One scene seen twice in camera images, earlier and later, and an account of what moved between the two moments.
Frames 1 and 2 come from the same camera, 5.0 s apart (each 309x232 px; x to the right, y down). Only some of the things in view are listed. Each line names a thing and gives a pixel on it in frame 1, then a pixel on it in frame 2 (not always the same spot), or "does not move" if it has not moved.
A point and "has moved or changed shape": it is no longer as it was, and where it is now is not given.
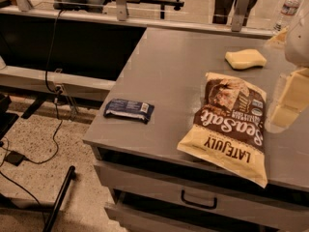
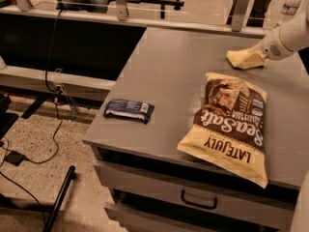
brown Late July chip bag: [228, 130] does not move
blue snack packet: [140, 110] does not move
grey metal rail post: [121, 2] does not move
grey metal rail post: [241, 9] does not move
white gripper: [298, 43] -> [271, 47]
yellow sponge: [244, 59] has moved or changed shape
